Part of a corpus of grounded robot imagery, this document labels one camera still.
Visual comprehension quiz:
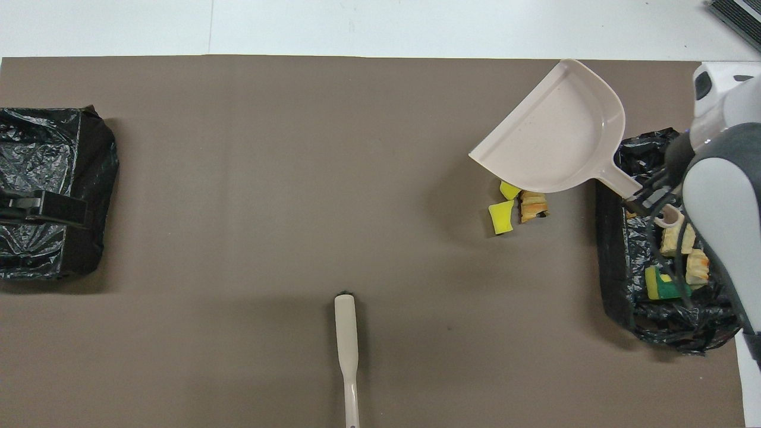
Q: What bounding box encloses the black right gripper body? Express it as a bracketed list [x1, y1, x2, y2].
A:
[662, 134, 697, 180]

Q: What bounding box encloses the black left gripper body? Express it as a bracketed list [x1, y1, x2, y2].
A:
[0, 190, 90, 230]

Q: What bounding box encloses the pale bread chunk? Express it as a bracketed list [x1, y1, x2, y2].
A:
[661, 225, 696, 257]

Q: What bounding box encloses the striped croissant pastry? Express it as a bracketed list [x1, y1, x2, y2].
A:
[518, 190, 550, 224]
[685, 248, 710, 290]

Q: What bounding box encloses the green and yellow sponge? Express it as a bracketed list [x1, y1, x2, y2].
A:
[645, 265, 692, 301]

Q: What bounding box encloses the beige plastic dustpan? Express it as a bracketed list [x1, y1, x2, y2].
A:
[468, 58, 684, 230]

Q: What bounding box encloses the small yellow sponge piece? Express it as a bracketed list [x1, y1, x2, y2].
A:
[488, 200, 515, 235]

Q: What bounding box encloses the beige hand brush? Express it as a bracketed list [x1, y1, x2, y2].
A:
[334, 291, 361, 428]

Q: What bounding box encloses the black bag-covered bin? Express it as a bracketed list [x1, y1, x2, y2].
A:
[0, 106, 120, 280]

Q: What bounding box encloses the open black bag-lined bin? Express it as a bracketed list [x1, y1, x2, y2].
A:
[595, 127, 744, 355]

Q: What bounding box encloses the dark grey ribbed panel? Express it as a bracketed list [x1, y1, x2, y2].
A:
[706, 0, 761, 53]

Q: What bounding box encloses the brown table mat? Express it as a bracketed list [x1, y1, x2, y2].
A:
[0, 55, 747, 428]

